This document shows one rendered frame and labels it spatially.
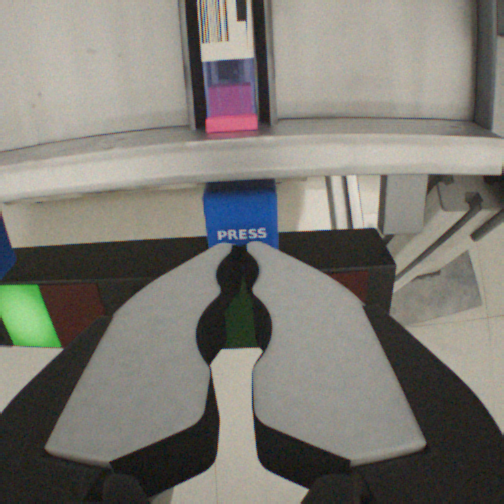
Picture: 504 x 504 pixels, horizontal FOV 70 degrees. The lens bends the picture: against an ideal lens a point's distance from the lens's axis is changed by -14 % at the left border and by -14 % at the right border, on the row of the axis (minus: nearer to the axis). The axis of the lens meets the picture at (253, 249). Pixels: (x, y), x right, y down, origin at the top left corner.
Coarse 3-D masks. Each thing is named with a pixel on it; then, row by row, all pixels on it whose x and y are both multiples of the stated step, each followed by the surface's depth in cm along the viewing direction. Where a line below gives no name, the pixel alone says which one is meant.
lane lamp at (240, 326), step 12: (240, 288) 16; (240, 300) 17; (228, 312) 17; (240, 312) 17; (252, 312) 17; (228, 324) 17; (240, 324) 17; (252, 324) 17; (228, 336) 17; (240, 336) 17; (252, 336) 17
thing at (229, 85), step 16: (208, 64) 10; (224, 64) 10; (240, 64) 10; (208, 80) 11; (224, 80) 11; (240, 80) 11; (208, 96) 11; (224, 96) 11; (240, 96) 11; (208, 112) 11; (224, 112) 11; (240, 112) 11; (256, 112) 11
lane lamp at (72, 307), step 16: (48, 288) 16; (64, 288) 16; (80, 288) 16; (96, 288) 16; (48, 304) 17; (64, 304) 17; (80, 304) 17; (96, 304) 17; (64, 320) 17; (80, 320) 17; (64, 336) 18
